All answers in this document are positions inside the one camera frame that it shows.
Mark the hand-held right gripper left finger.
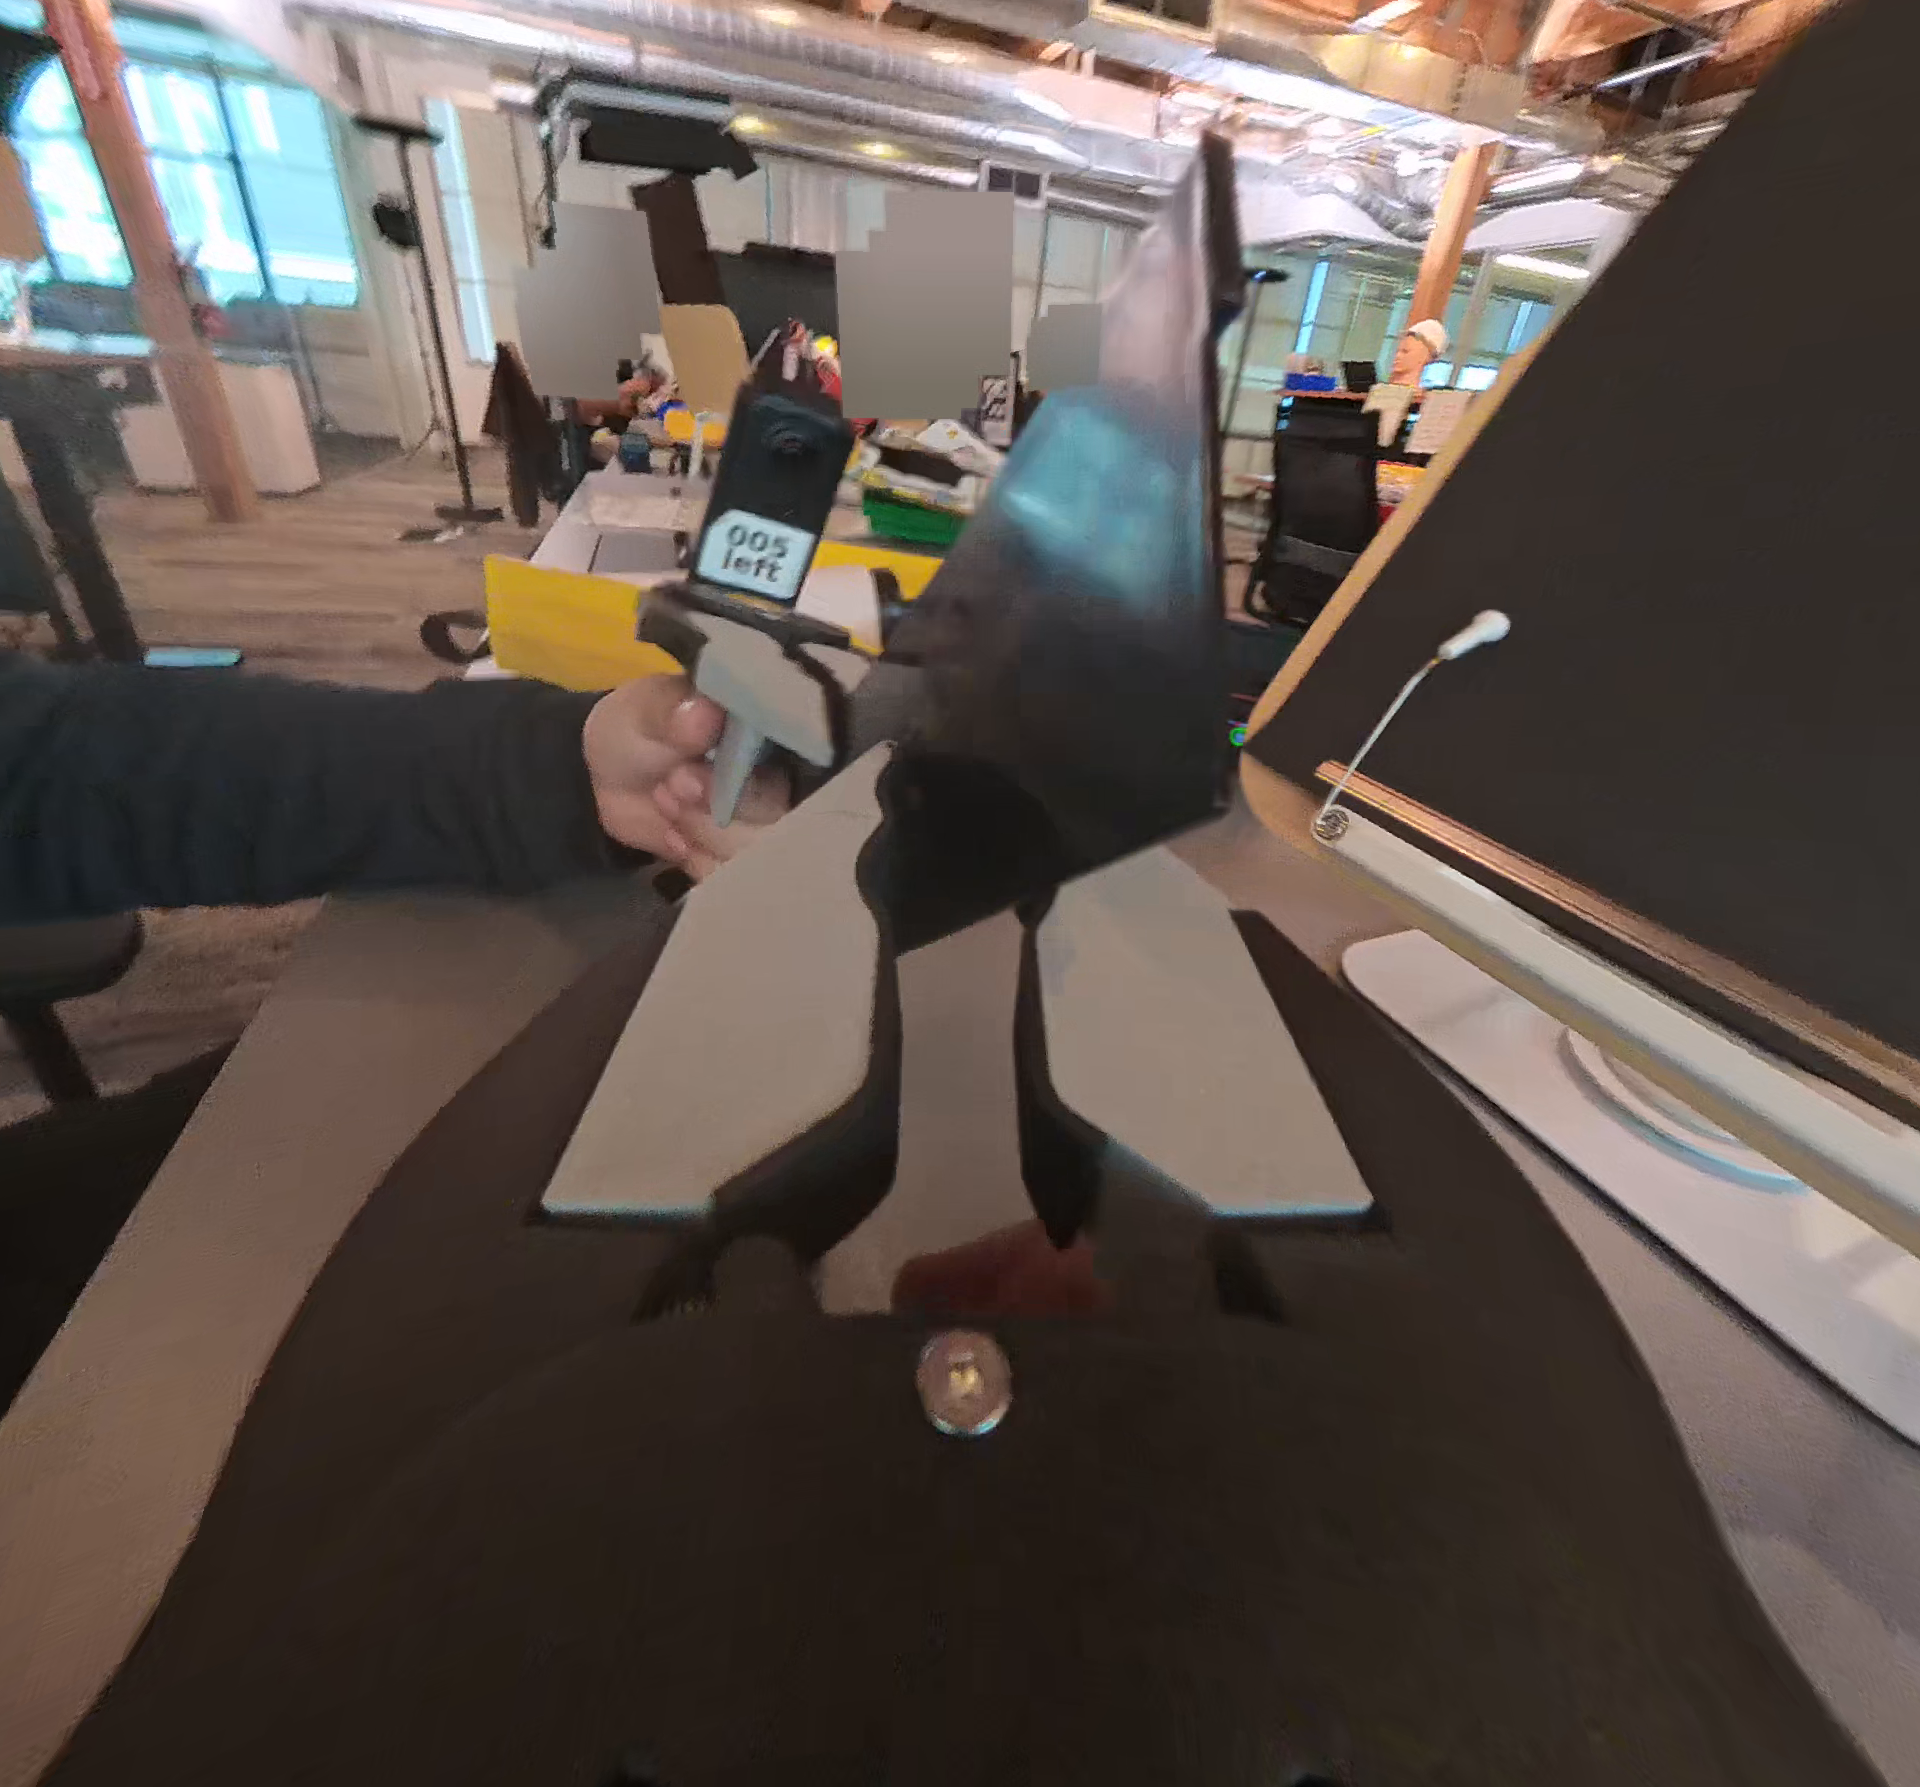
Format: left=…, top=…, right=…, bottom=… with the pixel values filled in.
left=540, top=744, right=903, bottom=1254

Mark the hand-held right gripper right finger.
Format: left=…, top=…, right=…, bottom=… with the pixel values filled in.
left=1013, top=840, right=1371, bottom=1253

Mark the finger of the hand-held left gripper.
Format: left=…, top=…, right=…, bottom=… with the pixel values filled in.
left=693, top=626, right=838, bottom=770

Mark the black smartphone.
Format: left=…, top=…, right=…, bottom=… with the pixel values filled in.
left=875, top=129, right=1255, bottom=950

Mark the person's left forearm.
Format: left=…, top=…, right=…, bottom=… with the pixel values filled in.
left=0, top=653, right=617, bottom=927

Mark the person's left hand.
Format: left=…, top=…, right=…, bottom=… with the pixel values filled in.
left=584, top=683, right=738, bottom=879

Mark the beige panel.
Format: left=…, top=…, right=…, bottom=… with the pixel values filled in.
left=660, top=301, right=750, bottom=415

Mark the black screen panel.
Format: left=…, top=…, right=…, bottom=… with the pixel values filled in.
left=710, top=246, right=841, bottom=348

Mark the yellow storage bin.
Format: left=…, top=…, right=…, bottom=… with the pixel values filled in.
left=480, top=538, right=946, bottom=697

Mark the dark brown panel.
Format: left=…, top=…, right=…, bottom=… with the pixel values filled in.
left=631, top=171, right=733, bottom=314

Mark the dark hanging jacket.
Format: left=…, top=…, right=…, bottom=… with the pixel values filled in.
left=484, top=344, right=563, bottom=528

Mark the black floor lamp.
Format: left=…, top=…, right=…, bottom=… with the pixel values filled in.
left=352, top=114, right=507, bottom=528

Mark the black office chair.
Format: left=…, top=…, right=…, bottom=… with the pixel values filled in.
left=1245, top=398, right=1380, bottom=626

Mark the white cabinet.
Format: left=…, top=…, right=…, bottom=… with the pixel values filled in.
left=123, top=355, right=325, bottom=498

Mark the black board with wooden rim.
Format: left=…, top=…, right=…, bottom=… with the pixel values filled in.
left=1245, top=0, right=1920, bottom=1116

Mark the reddish wooden pillar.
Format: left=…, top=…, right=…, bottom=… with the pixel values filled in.
left=0, top=0, right=266, bottom=528

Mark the wooden top desk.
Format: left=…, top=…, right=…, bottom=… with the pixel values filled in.
left=0, top=344, right=167, bottom=670

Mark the wire page holder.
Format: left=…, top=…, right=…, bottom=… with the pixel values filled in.
left=1314, top=611, right=1513, bottom=843

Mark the wooden post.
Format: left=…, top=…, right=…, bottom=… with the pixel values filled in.
left=1410, top=144, right=1506, bottom=333

